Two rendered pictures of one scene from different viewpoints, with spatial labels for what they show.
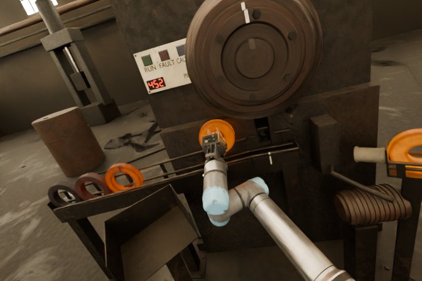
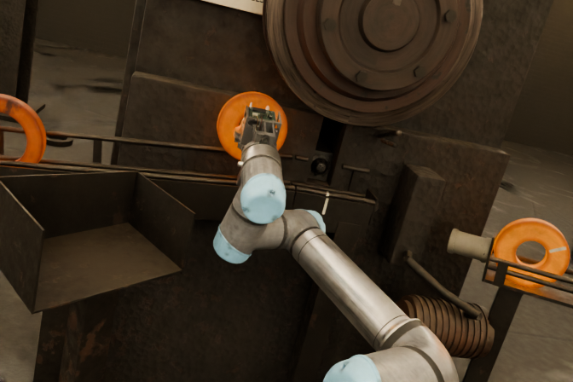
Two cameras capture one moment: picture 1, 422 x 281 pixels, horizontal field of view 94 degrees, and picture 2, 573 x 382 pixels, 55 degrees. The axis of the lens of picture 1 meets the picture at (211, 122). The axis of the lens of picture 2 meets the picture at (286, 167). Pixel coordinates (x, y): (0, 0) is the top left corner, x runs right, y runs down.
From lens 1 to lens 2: 0.53 m
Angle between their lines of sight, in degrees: 22
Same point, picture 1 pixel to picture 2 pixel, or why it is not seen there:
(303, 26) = (462, 14)
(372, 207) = (447, 324)
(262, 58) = (401, 25)
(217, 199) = (276, 191)
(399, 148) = (509, 240)
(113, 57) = not seen: outside the picture
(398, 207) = (478, 333)
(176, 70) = not seen: outside the picture
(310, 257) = (384, 303)
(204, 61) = not seen: outside the picture
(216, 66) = (334, 1)
